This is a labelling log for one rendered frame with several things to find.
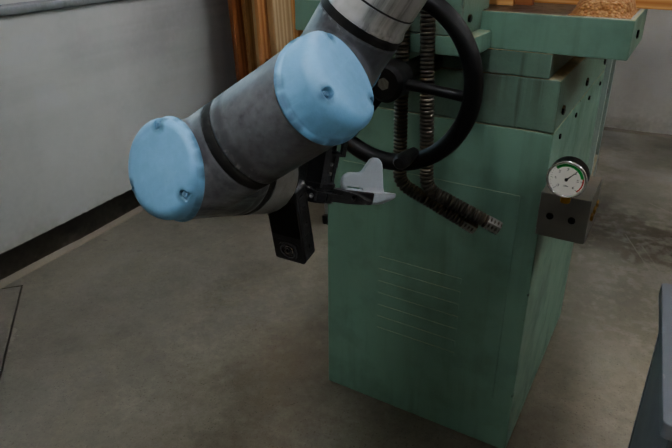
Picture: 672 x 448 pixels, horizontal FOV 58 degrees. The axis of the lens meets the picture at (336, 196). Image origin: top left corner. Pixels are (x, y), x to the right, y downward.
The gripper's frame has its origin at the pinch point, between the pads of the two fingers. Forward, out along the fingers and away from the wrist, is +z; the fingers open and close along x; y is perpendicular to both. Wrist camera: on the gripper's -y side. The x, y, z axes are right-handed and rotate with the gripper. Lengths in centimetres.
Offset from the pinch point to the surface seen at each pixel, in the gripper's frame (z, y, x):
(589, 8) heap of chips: 24.7, 32.8, -23.2
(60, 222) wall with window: 62, -40, 136
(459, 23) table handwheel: 6.3, 25.2, -9.6
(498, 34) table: 25.0, 27.8, -10.1
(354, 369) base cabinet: 52, -47, 16
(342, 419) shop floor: 46, -57, 13
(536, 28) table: 24.5, 29.1, -16.0
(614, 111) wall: 287, 43, -9
